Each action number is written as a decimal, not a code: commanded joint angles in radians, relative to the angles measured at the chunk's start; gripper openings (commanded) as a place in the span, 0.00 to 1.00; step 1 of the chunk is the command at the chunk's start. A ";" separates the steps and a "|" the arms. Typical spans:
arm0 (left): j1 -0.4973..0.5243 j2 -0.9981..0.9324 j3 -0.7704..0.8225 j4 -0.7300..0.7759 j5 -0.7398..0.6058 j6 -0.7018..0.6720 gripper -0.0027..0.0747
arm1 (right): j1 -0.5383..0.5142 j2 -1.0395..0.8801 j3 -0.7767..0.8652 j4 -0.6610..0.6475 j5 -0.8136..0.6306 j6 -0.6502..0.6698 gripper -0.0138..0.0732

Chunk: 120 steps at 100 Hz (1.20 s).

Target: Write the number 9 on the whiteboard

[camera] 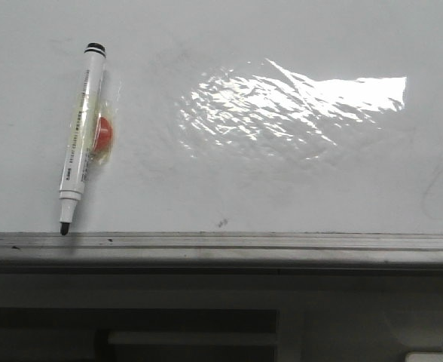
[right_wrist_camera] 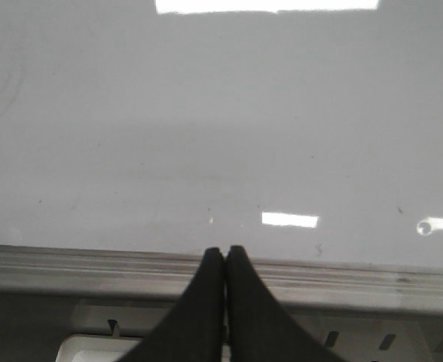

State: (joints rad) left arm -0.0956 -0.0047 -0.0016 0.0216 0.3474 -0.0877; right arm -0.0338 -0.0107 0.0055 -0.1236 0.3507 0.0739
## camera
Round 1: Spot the red magnet taped to marker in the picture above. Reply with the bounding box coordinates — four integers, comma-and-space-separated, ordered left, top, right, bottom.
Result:
93, 117, 113, 153

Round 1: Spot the white whiteboard marker pen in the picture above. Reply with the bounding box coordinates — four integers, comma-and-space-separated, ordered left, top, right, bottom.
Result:
59, 42, 106, 236

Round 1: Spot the white whiteboard surface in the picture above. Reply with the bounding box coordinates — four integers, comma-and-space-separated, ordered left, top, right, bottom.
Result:
0, 1, 443, 234

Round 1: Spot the white box lower right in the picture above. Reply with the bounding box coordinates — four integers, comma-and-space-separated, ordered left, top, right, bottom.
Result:
405, 352, 443, 362

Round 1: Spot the aluminium whiteboard tray rail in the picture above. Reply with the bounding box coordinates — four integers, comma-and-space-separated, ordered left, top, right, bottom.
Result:
0, 232, 443, 271

